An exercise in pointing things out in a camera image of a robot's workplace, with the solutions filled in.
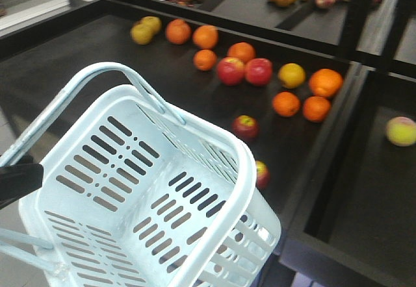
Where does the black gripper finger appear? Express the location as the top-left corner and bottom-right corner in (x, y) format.
(1, 155), (44, 209)

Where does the light blue plastic basket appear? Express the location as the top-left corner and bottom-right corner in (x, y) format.
(1, 62), (281, 286)

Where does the white store shelving unit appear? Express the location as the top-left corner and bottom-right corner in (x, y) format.
(1, 0), (70, 36)

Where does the dark red apple middle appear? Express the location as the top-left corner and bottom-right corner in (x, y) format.
(231, 115), (259, 141)

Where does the dark red apple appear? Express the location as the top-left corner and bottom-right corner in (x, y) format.
(231, 115), (259, 141)
(255, 160), (270, 190)

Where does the red apple pair left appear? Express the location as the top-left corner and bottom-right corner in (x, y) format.
(216, 57), (244, 86)

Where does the red apple pair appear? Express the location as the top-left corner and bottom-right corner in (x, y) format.
(245, 58), (273, 86)
(216, 57), (244, 86)

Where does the dark red apple front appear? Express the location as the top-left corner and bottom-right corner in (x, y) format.
(255, 160), (270, 190)

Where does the red apple pair right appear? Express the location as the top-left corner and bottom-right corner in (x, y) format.
(245, 58), (273, 86)

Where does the small orange left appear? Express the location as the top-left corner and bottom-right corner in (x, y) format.
(272, 92), (301, 118)

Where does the small orange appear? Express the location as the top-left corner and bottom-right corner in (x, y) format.
(302, 96), (332, 123)
(272, 92), (301, 118)

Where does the yellow round fruit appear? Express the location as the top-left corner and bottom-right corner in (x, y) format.
(278, 63), (306, 89)

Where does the small orange right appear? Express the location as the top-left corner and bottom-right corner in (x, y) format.
(302, 96), (332, 123)

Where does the black wooden produce stand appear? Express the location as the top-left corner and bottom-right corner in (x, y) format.
(1, 0), (415, 286)

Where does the large orange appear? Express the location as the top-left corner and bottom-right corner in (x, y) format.
(308, 68), (343, 99)

